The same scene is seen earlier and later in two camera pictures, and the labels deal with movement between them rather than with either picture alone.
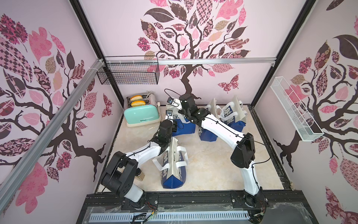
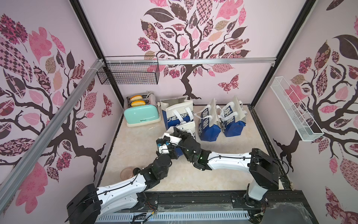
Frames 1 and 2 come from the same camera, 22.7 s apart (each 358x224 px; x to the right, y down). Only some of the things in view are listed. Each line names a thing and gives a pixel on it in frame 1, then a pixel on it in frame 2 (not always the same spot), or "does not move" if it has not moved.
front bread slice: [138, 103] does not move
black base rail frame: [282, 207] does not move
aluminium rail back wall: [190, 60] does not move
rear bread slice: [136, 97] does not move
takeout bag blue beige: [172, 163] -> [186, 127]
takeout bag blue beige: [215, 110] does not move
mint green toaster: [147, 115] does not move
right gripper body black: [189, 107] -> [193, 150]
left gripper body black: [173, 129] -> [164, 175]
